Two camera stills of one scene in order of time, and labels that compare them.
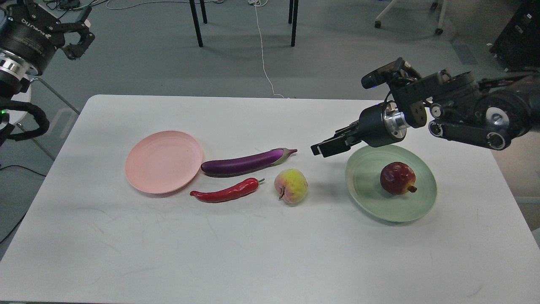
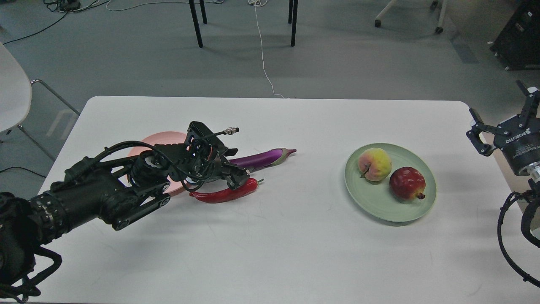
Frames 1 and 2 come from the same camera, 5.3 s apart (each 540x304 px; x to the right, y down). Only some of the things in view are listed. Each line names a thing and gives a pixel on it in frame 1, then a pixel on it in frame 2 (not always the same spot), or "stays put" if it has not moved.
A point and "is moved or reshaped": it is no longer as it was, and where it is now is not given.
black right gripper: x=378 y=125 to x=521 y=146
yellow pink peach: x=291 y=185 to x=375 y=164
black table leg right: x=295 y=6 stays put
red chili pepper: x=242 y=188 stays put
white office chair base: x=433 y=6 stays put
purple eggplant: x=238 y=165 stays put
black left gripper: x=31 y=36 to x=184 y=166
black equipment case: x=518 y=45 stays put
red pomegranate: x=398 y=178 is moved or reshaped
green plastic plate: x=363 y=174 stays put
